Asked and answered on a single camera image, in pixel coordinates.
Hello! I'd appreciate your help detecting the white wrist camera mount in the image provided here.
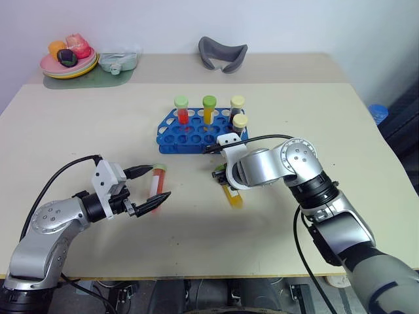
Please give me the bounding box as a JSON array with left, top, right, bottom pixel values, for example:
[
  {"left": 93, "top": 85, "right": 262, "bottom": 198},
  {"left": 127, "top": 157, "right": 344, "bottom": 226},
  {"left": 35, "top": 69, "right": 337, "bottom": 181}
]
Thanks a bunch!
[
  {"left": 217, "top": 133, "right": 250, "bottom": 191},
  {"left": 90, "top": 159, "right": 128, "bottom": 219}
]

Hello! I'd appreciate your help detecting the dark purple toy fruit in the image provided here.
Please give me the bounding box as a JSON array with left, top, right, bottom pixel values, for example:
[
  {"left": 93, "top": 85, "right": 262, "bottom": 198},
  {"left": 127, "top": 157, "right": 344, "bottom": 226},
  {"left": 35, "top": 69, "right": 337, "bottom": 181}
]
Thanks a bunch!
[{"left": 56, "top": 48, "right": 79, "bottom": 68}]

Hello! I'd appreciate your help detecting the white round table foot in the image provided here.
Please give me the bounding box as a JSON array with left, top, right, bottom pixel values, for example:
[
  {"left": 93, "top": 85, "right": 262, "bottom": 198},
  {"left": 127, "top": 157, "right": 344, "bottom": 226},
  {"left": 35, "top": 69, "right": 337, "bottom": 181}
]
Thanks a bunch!
[{"left": 326, "top": 275, "right": 350, "bottom": 289}]

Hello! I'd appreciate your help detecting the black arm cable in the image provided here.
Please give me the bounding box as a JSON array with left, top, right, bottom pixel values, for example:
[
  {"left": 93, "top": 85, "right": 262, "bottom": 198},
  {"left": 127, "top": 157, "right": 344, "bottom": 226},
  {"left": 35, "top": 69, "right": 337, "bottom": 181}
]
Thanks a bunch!
[
  {"left": 202, "top": 133, "right": 331, "bottom": 314},
  {"left": 19, "top": 154, "right": 103, "bottom": 239}
]

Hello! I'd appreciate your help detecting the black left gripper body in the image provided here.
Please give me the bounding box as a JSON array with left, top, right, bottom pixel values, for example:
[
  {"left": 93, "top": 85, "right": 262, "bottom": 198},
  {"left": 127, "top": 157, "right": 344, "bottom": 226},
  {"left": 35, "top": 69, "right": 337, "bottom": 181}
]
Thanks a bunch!
[{"left": 109, "top": 185, "right": 138, "bottom": 217}]

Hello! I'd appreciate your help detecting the yellow plate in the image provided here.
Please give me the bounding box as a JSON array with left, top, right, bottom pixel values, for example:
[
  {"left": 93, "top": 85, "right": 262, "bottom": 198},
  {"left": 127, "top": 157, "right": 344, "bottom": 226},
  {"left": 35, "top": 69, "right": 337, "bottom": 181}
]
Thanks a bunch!
[{"left": 45, "top": 56, "right": 100, "bottom": 80}]

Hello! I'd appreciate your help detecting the orange toy fruit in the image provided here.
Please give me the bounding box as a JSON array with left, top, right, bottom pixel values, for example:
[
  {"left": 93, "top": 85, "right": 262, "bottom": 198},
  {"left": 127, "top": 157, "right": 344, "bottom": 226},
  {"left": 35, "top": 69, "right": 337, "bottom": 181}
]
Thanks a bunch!
[{"left": 48, "top": 40, "right": 67, "bottom": 58}]

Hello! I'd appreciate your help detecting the grey curved foam pad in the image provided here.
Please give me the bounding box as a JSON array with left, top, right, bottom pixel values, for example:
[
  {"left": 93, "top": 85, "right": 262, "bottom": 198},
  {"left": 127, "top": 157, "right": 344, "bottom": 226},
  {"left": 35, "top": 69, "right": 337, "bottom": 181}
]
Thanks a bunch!
[{"left": 198, "top": 35, "right": 249, "bottom": 75}]

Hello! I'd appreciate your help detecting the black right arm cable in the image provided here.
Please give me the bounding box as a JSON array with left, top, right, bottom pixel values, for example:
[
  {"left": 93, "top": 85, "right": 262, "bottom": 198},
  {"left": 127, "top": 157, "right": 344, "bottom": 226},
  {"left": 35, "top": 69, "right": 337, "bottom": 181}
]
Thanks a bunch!
[{"left": 202, "top": 133, "right": 331, "bottom": 314}]

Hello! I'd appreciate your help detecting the loose red test tube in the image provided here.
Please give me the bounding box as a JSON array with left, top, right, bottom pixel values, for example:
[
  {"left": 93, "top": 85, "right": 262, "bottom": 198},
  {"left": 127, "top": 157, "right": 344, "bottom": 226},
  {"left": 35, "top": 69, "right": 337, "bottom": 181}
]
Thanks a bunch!
[{"left": 148, "top": 163, "right": 169, "bottom": 215}]

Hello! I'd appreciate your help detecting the black chair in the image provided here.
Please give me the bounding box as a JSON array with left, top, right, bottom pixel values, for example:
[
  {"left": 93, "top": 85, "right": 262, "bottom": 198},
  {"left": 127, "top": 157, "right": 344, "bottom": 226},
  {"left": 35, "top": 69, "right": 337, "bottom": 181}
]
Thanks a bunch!
[{"left": 382, "top": 87, "right": 419, "bottom": 194}]

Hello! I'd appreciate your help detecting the pink toy cake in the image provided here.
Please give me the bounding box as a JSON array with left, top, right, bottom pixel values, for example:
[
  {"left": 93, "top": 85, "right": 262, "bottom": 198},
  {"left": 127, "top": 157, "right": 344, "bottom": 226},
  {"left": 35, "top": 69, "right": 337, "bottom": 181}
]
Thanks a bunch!
[{"left": 65, "top": 32, "right": 91, "bottom": 60}]

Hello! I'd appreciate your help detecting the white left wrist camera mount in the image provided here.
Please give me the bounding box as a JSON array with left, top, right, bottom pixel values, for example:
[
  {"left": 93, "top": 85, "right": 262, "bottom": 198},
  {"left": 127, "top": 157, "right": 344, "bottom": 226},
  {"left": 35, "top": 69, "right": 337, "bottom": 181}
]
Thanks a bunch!
[{"left": 90, "top": 159, "right": 128, "bottom": 219}]

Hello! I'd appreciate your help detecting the yellow test tube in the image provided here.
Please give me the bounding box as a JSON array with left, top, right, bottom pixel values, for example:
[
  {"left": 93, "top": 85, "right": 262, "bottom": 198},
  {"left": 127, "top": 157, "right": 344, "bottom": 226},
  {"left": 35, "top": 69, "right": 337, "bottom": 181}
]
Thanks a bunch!
[{"left": 214, "top": 163, "right": 245, "bottom": 210}]

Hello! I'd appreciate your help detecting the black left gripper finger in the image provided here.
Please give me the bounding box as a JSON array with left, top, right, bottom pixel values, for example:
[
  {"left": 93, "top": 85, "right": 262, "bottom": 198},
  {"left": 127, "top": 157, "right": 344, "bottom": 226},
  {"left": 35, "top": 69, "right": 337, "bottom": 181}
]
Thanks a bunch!
[
  {"left": 124, "top": 164, "right": 155, "bottom": 181},
  {"left": 134, "top": 191, "right": 172, "bottom": 218}
]

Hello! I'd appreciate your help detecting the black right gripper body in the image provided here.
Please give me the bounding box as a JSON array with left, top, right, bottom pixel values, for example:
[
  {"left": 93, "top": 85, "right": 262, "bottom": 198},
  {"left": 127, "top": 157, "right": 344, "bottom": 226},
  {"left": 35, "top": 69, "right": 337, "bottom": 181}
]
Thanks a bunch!
[{"left": 214, "top": 169, "right": 242, "bottom": 194}]

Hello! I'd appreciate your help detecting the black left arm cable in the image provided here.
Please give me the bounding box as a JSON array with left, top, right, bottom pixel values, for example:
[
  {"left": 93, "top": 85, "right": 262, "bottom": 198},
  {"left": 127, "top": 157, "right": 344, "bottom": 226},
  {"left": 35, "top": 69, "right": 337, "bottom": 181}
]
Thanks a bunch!
[{"left": 19, "top": 154, "right": 103, "bottom": 239}]

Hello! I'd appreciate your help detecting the blue bottle cap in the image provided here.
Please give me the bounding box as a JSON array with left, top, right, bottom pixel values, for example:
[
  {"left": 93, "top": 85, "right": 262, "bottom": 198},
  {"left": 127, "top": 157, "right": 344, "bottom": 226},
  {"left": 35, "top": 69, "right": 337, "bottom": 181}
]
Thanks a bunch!
[{"left": 367, "top": 103, "right": 390, "bottom": 126}]

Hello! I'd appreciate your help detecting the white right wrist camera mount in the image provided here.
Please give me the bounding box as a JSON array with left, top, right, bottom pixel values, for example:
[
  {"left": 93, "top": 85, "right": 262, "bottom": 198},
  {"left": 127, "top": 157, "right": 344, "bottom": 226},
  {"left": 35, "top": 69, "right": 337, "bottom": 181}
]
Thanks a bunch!
[{"left": 217, "top": 133, "right": 250, "bottom": 191}]

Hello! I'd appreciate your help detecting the orange tube green cap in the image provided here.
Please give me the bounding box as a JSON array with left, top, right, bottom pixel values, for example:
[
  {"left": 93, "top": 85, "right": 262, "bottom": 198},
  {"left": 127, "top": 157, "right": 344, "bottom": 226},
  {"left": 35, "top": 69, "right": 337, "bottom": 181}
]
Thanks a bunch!
[{"left": 202, "top": 95, "right": 218, "bottom": 128}]

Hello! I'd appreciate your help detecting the blue test tube rack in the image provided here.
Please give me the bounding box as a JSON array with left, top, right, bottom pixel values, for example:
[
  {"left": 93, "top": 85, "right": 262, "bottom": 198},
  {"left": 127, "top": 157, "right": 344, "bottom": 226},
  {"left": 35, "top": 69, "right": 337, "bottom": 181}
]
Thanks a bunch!
[{"left": 155, "top": 107, "right": 250, "bottom": 155}]

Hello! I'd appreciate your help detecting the red tube green cap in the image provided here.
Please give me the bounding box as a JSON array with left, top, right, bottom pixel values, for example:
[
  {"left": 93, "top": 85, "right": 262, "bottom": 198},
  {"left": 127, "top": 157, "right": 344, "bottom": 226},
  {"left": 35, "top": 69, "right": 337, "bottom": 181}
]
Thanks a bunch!
[{"left": 173, "top": 95, "right": 191, "bottom": 132}]

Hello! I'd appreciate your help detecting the pale green plastic pouch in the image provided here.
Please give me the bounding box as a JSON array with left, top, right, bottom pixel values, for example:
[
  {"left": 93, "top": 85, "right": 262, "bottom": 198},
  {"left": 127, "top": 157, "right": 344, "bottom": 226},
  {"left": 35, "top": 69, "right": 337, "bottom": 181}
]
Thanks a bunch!
[{"left": 98, "top": 48, "right": 141, "bottom": 76}]

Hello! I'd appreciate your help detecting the dark equipment under table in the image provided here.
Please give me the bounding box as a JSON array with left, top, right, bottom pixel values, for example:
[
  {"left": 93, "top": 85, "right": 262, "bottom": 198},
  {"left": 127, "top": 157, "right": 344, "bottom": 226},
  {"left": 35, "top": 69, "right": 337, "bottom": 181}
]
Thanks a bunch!
[{"left": 62, "top": 276, "right": 331, "bottom": 314}]

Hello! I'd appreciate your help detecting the green table mat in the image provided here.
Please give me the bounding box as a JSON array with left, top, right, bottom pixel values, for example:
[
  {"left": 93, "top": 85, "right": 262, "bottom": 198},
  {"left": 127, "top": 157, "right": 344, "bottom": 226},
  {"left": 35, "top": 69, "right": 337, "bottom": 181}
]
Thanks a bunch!
[{"left": 43, "top": 67, "right": 136, "bottom": 90}]

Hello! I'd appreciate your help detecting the light green plate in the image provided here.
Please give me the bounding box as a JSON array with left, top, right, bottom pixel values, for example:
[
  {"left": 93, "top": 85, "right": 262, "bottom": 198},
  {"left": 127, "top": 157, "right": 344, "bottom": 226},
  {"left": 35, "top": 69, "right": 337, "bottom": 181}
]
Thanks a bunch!
[{"left": 43, "top": 52, "right": 98, "bottom": 77}]

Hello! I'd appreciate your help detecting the pink plate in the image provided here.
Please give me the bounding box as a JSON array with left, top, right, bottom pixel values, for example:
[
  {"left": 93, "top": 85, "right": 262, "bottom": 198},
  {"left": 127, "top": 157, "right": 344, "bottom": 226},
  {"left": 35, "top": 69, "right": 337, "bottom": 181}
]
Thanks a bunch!
[{"left": 39, "top": 46, "right": 97, "bottom": 75}]

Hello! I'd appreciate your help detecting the dark tube cream cap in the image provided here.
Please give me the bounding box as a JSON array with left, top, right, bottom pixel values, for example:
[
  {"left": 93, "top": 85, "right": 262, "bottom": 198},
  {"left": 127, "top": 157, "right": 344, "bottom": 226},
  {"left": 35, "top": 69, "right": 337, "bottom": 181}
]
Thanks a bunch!
[
  {"left": 232, "top": 113, "right": 248, "bottom": 137},
  {"left": 229, "top": 95, "right": 246, "bottom": 116}
]

